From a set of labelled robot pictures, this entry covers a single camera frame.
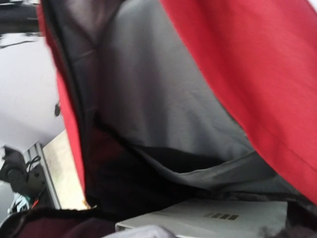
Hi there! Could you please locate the red student backpack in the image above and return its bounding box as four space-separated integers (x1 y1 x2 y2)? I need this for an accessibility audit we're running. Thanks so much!
0 0 317 238

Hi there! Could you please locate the white book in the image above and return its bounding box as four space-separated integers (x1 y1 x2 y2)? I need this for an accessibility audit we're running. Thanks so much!
115 199 287 238

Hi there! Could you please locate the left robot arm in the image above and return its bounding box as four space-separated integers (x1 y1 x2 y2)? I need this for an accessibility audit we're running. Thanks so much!
0 146 50 215

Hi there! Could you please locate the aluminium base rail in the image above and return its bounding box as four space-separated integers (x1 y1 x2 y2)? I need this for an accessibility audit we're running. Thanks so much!
23 142 61 209

